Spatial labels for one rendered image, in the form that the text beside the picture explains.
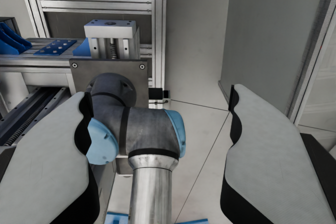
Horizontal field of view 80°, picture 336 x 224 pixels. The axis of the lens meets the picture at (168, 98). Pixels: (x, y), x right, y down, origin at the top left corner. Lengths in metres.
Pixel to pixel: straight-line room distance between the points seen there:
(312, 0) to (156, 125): 0.61
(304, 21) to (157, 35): 0.87
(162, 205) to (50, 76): 0.57
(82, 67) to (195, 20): 1.14
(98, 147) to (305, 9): 0.73
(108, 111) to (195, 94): 1.44
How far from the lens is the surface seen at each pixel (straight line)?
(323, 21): 0.75
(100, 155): 0.48
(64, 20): 1.53
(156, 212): 0.43
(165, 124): 0.45
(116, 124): 0.46
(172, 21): 1.61
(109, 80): 0.58
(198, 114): 1.99
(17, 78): 0.87
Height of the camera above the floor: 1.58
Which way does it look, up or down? 59 degrees down
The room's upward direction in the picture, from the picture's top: 177 degrees clockwise
